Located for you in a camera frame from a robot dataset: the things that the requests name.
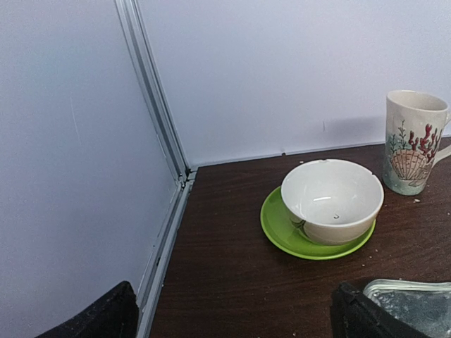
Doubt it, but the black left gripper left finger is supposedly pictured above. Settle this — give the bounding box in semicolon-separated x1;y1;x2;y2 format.
40;281;137;338

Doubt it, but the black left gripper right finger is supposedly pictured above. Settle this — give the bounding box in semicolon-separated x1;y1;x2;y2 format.
330;282;427;338

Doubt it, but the bunny tin lid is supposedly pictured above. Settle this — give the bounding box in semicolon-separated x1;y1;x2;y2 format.
363;279;450;337

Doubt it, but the white ceramic bowl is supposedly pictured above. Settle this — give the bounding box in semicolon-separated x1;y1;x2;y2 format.
280;159;384;246

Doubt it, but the green saucer plate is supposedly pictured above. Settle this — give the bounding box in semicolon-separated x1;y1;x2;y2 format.
260;187;376;261

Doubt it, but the seashell coral mug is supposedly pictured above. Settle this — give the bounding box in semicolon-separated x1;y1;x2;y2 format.
383;90;450;196

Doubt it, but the left aluminium frame post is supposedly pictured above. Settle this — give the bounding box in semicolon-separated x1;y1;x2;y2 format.
116;1;196;337

